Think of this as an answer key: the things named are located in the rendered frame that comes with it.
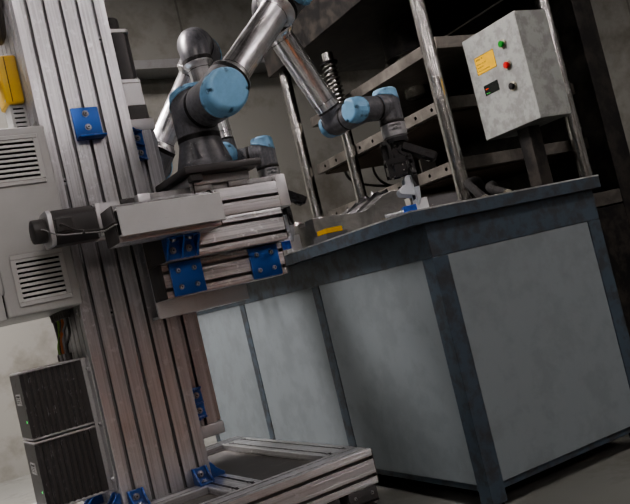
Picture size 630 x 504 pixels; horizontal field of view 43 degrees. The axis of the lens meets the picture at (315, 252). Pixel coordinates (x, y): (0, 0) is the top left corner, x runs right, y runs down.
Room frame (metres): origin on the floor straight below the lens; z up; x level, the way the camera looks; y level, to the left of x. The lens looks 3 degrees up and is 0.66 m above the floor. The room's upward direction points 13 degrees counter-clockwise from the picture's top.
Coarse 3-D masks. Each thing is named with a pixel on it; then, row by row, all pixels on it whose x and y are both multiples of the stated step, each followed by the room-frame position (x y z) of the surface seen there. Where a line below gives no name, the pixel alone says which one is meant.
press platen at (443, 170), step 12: (552, 144) 3.38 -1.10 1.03; (564, 144) 3.41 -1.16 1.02; (588, 144) 3.48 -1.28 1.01; (468, 156) 3.15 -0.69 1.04; (480, 156) 3.18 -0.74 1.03; (492, 156) 3.21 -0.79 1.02; (504, 156) 3.24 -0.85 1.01; (516, 156) 3.27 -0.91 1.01; (444, 168) 3.21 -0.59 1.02; (468, 168) 3.15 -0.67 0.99; (420, 180) 3.37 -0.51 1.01; (432, 180) 3.30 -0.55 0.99; (348, 204) 3.90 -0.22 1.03
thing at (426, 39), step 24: (552, 24) 3.38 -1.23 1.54; (432, 48) 3.05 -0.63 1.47; (288, 72) 4.08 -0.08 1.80; (432, 72) 3.06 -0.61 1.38; (288, 96) 4.07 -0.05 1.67; (432, 96) 3.08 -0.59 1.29; (576, 120) 3.38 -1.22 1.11; (456, 144) 3.05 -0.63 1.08; (576, 144) 3.39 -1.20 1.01; (312, 168) 4.09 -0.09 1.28; (456, 168) 3.05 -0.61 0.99; (312, 192) 4.07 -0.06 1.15; (456, 192) 3.08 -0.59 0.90; (312, 216) 4.09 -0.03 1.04
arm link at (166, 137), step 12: (216, 48) 2.62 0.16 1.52; (180, 60) 2.62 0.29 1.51; (216, 60) 2.65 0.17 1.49; (180, 72) 2.63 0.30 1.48; (180, 84) 2.62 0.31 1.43; (168, 96) 2.64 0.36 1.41; (168, 108) 2.63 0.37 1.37; (168, 120) 2.63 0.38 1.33; (156, 132) 2.64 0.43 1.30; (168, 132) 2.63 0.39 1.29; (168, 144) 2.65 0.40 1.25; (168, 156) 2.65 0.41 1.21; (168, 168) 2.68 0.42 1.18
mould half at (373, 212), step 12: (396, 192) 2.75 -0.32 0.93; (360, 204) 2.85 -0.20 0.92; (372, 204) 2.71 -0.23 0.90; (384, 204) 2.72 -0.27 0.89; (396, 204) 2.75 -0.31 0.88; (324, 216) 2.61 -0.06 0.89; (336, 216) 2.63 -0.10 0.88; (348, 216) 2.65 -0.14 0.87; (360, 216) 2.67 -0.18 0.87; (372, 216) 2.69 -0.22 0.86; (384, 216) 2.72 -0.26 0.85; (300, 228) 2.67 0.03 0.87; (312, 228) 2.59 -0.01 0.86; (324, 228) 2.60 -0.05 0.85; (348, 228) 2.64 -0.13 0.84; (312, 240) 2.61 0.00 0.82
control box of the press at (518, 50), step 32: (480, 32) 2.96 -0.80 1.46; (512, 32) 2.83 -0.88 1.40; (544, 32) 2.86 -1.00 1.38; (480, 64) 3.00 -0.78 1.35; (512, 64) 2.86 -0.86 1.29; (544, 64) 2.84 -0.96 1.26; (480, 96) 3.03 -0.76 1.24; (512, 96) 2.89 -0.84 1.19; (544, 96) 2.82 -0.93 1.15; (512, 128) 2.93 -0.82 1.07; (544, 160) 2.95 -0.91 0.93
